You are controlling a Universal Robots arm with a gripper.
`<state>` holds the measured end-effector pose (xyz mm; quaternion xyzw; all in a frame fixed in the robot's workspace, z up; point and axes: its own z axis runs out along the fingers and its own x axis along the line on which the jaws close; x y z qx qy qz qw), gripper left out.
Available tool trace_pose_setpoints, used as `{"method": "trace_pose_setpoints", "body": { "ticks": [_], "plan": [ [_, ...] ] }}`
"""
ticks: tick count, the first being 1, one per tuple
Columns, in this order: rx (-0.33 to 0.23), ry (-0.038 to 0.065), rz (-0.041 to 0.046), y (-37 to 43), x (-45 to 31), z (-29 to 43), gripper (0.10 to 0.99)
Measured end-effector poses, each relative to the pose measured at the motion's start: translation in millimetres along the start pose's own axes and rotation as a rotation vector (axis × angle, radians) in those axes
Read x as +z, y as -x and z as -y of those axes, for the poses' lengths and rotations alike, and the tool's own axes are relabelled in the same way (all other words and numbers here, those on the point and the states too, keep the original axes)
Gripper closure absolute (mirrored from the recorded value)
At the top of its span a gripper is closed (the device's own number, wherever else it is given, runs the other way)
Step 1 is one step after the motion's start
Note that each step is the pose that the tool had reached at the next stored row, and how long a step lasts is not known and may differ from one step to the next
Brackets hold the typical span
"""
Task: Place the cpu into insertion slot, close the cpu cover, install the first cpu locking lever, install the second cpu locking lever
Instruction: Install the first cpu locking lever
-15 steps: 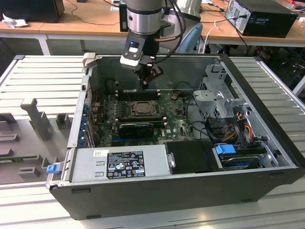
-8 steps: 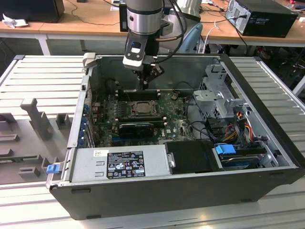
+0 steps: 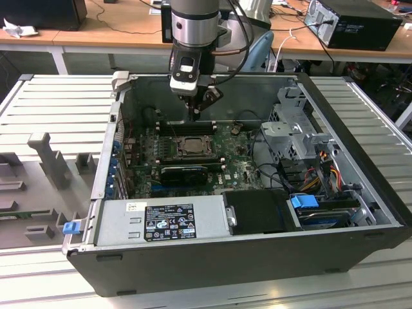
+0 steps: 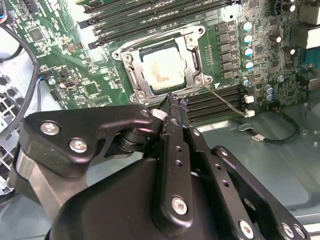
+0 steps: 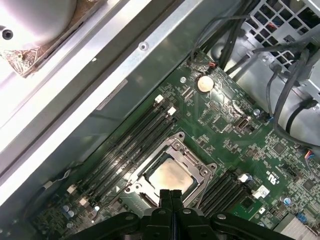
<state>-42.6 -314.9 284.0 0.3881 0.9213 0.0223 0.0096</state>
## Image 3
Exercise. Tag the black PC case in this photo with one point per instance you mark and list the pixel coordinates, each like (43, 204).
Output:
(193, 270)

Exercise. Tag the black graphics card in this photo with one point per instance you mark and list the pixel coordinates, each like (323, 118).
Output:
(183, 177)

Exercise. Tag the black desktop computer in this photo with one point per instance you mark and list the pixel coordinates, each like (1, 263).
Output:
(363, 29)

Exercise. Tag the large black box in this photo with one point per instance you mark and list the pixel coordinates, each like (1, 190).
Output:
(42, 13)

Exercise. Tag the black computer tower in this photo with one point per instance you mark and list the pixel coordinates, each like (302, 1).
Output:
(165, 25)

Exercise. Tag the green motherboard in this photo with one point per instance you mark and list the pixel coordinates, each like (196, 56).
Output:
(238, 174)

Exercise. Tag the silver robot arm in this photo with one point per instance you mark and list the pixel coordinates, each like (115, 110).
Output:
(193, 25)

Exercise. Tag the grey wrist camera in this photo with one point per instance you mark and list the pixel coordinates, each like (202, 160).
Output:
(225, 33)

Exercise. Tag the grey power supply unit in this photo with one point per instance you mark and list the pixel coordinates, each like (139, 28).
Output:
(112, 225)

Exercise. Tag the silver CPU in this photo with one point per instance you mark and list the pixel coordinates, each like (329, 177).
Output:
(194, 146)

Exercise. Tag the white metal frame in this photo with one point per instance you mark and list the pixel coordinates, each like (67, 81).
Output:
(405, 117)

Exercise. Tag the wooden desk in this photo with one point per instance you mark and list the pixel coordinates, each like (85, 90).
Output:
(96, 35)

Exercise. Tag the grey parts rack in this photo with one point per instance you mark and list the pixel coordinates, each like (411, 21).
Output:
(32, 180)

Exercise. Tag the hard disk in blue carrier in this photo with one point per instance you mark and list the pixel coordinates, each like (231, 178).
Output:
(304, 202)

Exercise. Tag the black RAM slots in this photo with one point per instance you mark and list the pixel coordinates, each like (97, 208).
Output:
(193, 161)
(180, 128)

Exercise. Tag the CPU socket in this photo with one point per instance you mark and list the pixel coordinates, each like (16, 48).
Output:
(177, 154)

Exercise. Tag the silver metal drive cage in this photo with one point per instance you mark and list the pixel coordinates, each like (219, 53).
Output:
(280, 128)

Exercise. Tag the pale blue teach pendant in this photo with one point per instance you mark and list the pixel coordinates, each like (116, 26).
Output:
(262, 48)

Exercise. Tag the blue case latch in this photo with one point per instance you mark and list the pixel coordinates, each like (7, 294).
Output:
(71, 228)

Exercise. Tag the round coin cell battery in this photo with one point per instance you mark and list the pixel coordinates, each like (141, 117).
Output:
(234, 130)

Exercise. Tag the crumpled white paper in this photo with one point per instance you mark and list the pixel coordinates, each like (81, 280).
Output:
(19, 30)

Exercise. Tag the green RAM stick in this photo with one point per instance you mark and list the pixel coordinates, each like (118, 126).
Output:
(16, 215)

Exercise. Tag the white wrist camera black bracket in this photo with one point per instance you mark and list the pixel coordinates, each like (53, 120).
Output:
(183, 83)

